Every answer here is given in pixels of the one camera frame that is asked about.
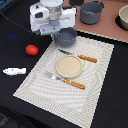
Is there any beige bowl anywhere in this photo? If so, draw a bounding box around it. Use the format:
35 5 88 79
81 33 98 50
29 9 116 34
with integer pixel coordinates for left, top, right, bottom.
119 5 128 30

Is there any brown stove board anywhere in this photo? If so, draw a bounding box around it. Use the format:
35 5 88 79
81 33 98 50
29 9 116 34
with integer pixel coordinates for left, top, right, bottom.
63 0 128 44

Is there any round beige plate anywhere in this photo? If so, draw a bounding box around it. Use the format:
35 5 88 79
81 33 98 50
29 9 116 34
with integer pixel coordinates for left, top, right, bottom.
55 55 83 78

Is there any fork with wooden handle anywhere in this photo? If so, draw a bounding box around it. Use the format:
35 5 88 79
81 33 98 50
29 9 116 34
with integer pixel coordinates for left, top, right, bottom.
45 72 85 89

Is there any grey cooking pot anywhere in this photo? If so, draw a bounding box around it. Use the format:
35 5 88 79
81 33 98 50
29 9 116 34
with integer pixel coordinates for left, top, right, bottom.
80 1 102 25

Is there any woven beige placemat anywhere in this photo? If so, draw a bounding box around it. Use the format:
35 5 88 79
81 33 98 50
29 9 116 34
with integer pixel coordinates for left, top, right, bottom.
14 36 114 128

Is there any grey frying pan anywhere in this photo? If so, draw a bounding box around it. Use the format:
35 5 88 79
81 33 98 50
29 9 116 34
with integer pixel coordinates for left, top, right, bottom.
54 28 77 47

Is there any black rear burner disc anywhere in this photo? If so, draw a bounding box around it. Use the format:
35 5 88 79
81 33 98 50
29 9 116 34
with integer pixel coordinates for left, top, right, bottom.
69 0 84 6

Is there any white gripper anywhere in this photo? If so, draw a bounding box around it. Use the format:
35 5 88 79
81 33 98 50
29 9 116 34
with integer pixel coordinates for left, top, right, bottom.
30 2 76 35

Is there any red sausage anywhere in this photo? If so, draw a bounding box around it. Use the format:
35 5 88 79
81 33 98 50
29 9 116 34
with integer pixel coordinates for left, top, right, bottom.
26 45 38 56

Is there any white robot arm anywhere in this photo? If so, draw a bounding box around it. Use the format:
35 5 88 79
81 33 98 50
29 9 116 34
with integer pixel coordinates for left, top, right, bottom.
30 0 76 35

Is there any knife with wooden handle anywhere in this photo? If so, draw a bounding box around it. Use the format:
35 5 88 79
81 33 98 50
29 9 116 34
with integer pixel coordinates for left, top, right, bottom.
58 49 97 63

